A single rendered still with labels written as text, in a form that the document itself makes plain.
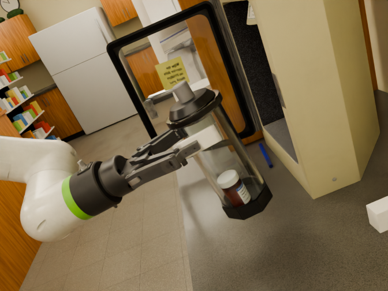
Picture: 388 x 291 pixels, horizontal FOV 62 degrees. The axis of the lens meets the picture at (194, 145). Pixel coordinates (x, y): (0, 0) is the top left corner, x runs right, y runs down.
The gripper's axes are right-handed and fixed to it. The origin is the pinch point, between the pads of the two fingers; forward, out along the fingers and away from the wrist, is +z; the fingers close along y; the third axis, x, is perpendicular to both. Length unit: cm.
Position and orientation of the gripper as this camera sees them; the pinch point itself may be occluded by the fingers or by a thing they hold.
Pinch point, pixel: (203, 129)
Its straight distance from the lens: 57.6
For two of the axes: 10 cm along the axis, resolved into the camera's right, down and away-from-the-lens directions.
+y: -0.2, -3.8, 9.2
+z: 8.6, -4.7, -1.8
